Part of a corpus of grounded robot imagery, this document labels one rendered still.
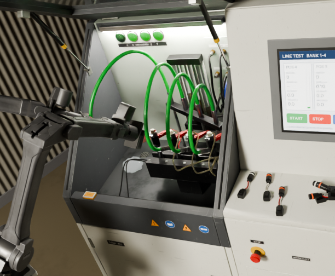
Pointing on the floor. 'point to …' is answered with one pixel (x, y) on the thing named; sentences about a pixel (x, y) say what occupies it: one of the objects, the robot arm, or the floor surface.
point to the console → (278, 230)
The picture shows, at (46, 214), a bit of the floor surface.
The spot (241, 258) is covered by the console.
